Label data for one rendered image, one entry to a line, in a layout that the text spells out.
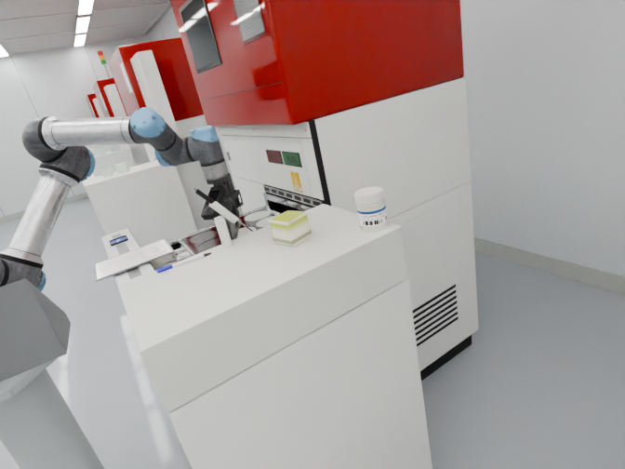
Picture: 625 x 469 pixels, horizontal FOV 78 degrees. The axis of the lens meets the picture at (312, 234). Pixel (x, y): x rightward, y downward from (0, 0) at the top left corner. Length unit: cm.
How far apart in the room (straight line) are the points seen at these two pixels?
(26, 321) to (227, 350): 55
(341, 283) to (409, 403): 49
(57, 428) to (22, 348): 29
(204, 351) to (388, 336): 49
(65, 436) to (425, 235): 133
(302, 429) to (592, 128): 190
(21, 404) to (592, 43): 248
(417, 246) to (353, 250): 69
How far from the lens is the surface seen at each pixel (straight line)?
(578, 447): 177
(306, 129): 120
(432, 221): 158
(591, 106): 232
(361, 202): 93
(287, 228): 94
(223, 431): 92
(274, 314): 83
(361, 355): 102
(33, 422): 135
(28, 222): 144
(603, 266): 255
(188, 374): 81
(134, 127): 116
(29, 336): 120
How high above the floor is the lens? 134
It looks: 22 degrees down
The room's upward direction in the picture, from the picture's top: 13 degrees counter-clockwise
